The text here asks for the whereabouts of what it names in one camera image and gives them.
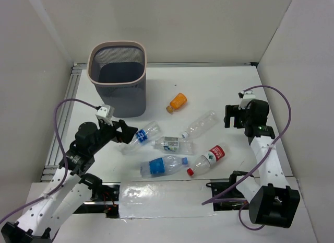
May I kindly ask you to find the clear bottle white cap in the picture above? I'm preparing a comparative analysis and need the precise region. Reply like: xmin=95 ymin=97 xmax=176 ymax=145
xmin=181 ymin=111 xmax=219 ymax=139

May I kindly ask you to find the clear bottle dark blue label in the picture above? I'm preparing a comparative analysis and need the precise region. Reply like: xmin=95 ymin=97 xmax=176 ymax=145
xmin=121 ymin=121 xmax=162 ymax=155

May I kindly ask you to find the clear bottle red label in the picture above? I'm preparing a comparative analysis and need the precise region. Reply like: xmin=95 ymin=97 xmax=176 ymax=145
xmin=186 ymin=143 xmax=230 ymax=178

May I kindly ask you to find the clear bottle light blue label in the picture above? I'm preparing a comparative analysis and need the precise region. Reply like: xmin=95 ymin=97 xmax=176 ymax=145
xmin=140 ymin=155 xmax=188 ymax=178

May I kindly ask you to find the orange juice bottle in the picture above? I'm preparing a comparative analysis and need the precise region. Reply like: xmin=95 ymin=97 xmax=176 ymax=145
xmin=166 ymin=93 xmax=187 ymax=113

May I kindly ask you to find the clear bottle green white label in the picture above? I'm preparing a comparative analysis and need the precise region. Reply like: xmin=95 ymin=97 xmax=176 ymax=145
xmin=151 ymin=136 xmax=195 ymax=155

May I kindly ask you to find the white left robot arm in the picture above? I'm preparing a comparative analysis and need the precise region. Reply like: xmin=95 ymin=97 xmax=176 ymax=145
xmin=1 ymin=120 xmax=138 ymax=242

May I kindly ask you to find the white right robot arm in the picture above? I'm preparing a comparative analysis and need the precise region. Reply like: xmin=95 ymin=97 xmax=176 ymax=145
xmin=224 ymin=99 xmax=300 ymax=228

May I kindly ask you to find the grey mesh waste bin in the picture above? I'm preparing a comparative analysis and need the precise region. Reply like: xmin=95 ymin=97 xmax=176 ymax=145
xmin=87 ymin=41 xmax=147 ymax=118

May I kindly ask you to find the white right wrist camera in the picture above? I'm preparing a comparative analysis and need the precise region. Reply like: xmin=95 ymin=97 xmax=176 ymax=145
xmin=238 ymin=90 xmax=256 ymax=110

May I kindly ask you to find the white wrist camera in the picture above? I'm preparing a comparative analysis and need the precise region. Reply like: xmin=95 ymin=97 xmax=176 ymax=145
xmin=96 ymin=105 xmax=115 ymax=126
xmin=238 ymin=90 xmax=256 ymax=110

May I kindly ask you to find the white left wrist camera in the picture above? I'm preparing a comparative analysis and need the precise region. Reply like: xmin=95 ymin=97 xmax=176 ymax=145
xmin=96 ymin=105 xmax=115 ymax=126

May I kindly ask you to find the aluminium frame rail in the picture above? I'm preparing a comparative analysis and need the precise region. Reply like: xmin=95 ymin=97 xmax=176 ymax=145
xmin=40 ymin=63 xmax=87 ymax=182

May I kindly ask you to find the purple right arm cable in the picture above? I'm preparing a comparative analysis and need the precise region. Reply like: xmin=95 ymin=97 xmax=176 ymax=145
xmin=201 ymin=85 xmax=292 ymax=231

